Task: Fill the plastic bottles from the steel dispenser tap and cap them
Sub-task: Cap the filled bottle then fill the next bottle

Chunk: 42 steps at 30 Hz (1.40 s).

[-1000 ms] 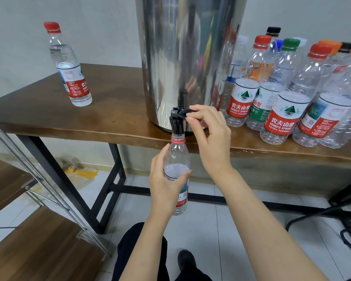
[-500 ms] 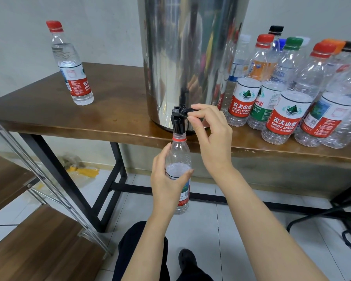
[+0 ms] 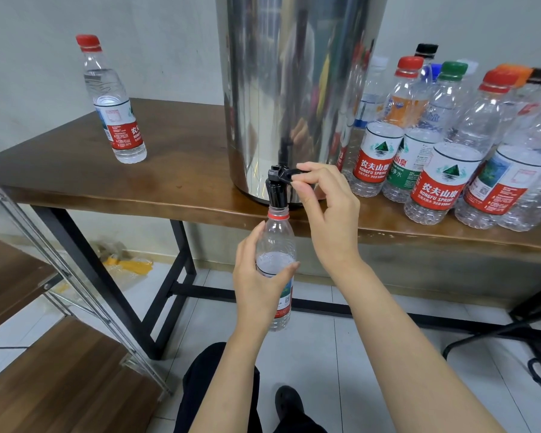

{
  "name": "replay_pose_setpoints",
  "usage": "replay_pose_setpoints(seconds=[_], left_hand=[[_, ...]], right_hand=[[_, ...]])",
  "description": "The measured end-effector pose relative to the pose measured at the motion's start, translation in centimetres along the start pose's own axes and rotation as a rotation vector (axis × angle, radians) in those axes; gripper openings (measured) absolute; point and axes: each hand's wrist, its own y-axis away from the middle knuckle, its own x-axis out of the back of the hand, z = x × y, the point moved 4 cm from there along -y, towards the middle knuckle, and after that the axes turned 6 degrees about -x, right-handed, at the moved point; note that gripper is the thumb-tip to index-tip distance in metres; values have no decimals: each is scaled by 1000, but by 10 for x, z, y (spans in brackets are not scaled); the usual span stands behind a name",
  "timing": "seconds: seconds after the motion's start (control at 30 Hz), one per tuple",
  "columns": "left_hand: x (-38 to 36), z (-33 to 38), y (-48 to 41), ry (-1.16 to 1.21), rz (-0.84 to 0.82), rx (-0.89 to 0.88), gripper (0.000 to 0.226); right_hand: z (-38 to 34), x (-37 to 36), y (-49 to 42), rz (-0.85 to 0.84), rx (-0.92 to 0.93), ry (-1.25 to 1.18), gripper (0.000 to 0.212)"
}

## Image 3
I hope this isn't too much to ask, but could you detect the person's right hand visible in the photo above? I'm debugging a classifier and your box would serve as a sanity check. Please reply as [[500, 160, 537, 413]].
[[291, 161, 364, 278]]

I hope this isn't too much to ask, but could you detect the person's left hand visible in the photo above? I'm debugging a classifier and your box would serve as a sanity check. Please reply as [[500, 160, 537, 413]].
[[233, 221, 301, 343]]

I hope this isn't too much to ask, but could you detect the green red label plastic bottle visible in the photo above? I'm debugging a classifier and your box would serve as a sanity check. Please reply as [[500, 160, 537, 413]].
[[257, 204, 297, 332]]

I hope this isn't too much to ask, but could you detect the cluster of plastic bottles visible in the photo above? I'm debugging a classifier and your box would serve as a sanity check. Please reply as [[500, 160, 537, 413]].
[[338, 43, 541, 233]]

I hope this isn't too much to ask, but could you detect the stainless steel water dispenser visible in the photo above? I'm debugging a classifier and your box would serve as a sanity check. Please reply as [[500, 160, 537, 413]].
[[215, 0, 391, 210]]

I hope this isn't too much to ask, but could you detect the red label plastic water bottle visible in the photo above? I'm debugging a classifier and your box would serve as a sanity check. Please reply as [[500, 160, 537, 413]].
[[76, 34, 149, 165]]

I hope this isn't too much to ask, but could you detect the wooden metal shelf rack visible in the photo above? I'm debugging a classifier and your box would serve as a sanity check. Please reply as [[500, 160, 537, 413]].
[[0, 167, 177, 433]]

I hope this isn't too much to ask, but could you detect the person's right forearm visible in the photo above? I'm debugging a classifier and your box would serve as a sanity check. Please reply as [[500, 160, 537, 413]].
[[338, 257, 506, 433]]

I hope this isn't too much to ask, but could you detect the person's left forearm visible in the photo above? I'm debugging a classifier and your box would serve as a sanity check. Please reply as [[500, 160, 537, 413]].
[[189, 329, 285, 433]]

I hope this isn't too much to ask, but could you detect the person's black trouser leg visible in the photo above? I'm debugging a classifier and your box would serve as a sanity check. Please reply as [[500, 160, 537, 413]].
[[173, 342, 263, 433]]

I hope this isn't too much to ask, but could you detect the person's black shoe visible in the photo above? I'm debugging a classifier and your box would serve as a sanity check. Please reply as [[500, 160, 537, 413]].
[[273, 384, 326, 433]]

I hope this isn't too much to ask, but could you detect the yellow debris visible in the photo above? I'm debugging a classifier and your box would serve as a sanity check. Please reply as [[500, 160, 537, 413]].
[[103, 252, 154, 276]]

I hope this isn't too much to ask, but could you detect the black metal table frame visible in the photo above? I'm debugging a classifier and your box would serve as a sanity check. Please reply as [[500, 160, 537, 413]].
[[31, 204, 541, 361]]

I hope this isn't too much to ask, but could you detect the wooden stool with black frame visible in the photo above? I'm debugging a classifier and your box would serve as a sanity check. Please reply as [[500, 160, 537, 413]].
[[442, 279, 541, 411]]

